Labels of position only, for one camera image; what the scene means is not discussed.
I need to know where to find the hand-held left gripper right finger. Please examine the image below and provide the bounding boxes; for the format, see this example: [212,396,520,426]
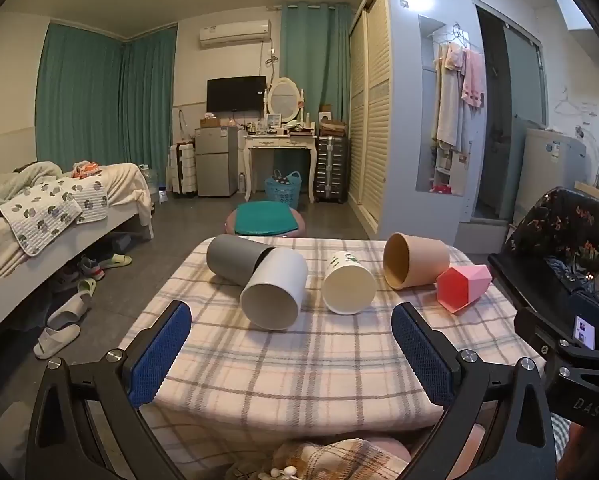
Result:
[391,302,559,480]

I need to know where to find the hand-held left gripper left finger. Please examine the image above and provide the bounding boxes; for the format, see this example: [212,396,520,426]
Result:
[24,300,193,480]

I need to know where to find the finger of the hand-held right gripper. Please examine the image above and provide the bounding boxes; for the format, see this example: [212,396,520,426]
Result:
[514,307,573,364]
[488,251,581,312]

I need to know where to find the person's right forearm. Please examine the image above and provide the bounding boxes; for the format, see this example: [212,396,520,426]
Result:
[552,414,599,480]

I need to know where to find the pink faceted cup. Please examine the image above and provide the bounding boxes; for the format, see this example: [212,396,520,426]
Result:
[435,265,493,315]

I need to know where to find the tan cup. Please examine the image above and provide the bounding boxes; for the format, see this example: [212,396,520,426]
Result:
[383,232,451,291]

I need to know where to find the white paper cup green print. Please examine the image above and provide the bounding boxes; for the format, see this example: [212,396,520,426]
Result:
[322,250,378,316]

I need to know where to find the grey cup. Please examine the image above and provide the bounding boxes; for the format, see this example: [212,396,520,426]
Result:
[206,233,276,287]

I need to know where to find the white plastic cup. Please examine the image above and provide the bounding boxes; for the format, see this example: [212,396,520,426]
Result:
[239,248,309,332]

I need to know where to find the dark floral cloth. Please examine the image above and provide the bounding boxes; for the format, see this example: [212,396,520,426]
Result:
[508,186,599,307]

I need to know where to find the white slipper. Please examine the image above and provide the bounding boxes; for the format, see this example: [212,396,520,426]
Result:
[46,292,93,329]
[33,323,82,360]

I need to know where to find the grey sneaker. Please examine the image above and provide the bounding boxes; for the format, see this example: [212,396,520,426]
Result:
[76,256,105,281]

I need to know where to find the white washing machine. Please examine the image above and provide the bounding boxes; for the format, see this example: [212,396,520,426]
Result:
[511,127,599,233]

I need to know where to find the plaid tablecloth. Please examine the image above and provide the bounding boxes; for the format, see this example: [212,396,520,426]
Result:
[116,234,549,443]

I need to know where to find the beige plaid cloth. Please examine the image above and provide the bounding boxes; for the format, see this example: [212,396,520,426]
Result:
[271,437,411,480]

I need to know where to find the large water bottle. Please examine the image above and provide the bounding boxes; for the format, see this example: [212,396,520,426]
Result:
[138,163,159,197]

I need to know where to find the bed with cream sheet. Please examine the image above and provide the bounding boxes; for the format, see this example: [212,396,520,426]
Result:
[0,161,155,348]

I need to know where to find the white striped suitcase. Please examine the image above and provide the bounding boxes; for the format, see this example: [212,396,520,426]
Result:
[168,142,198,197]

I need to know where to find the white quilt with green print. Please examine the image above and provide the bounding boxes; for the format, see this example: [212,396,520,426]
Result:
[0,176,111,257]

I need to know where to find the white hanging robe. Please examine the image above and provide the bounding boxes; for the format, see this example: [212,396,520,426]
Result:
[433,41,464,150]

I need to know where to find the silver mini fridge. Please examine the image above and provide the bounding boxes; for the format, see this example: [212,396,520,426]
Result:
[194,126,239,198]

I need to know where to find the blue laundry basket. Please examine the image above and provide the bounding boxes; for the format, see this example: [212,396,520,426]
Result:
[264,170,302,209]

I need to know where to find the dark ribbed suitcase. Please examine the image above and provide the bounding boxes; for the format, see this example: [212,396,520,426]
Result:
[313,134,351,205]

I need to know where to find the pink hanging towel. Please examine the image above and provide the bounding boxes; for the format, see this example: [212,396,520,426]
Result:
[460,48,486,109]

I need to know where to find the cream wardrobe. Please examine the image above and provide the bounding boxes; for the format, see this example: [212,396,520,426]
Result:
[348,0,473,242]

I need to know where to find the white dressing table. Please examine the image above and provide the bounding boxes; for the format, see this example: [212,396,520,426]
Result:
[242,131,318,204]

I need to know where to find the cardboard box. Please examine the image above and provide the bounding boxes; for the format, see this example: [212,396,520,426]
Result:
[318,104,349,137]

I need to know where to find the wide teal curtain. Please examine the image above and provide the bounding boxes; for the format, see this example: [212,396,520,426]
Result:
[34,22,179,165]

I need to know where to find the black television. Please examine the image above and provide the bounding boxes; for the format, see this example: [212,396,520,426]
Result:
[206,75,267,113]

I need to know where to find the oval white mirror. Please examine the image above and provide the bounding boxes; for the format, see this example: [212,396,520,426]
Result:
[264,77,306,127]

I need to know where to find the narrow teal curtain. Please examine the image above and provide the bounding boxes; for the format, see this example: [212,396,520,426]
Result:
[279,1,354,124]

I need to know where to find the white air conditioner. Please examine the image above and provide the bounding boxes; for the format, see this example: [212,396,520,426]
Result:
[198,19,272,50]

